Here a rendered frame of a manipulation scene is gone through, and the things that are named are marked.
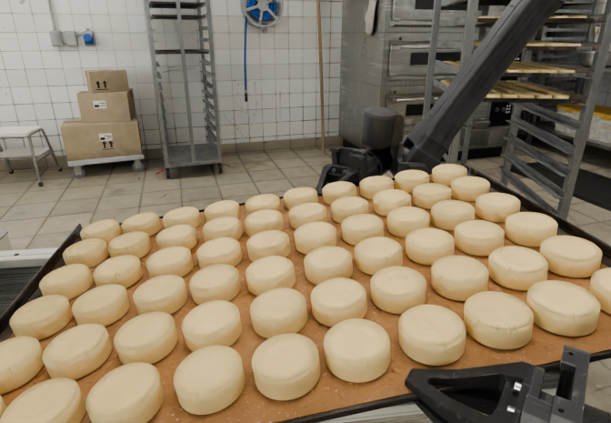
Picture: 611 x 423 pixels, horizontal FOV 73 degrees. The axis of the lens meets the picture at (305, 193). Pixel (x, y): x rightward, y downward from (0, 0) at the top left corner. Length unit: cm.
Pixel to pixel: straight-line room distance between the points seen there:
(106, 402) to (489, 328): 28
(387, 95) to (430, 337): 351
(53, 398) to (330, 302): 22
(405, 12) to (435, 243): 342
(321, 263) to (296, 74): 415
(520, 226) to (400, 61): 335
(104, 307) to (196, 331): 11
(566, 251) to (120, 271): 45
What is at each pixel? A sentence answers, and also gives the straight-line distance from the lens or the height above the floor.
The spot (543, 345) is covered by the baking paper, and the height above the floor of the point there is 96.
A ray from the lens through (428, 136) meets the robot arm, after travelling 75.
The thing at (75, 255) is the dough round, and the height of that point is 93.
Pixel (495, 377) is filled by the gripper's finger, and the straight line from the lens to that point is 32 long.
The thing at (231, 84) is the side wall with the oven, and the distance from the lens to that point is 439.
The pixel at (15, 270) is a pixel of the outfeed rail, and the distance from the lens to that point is 69.
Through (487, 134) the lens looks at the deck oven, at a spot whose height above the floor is 26.
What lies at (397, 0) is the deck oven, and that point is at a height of 144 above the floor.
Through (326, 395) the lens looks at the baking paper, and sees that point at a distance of 32.
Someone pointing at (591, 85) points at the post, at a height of 102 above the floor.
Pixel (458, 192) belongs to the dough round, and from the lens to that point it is 59.
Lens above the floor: 118
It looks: 21 degrees down
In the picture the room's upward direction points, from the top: straight up
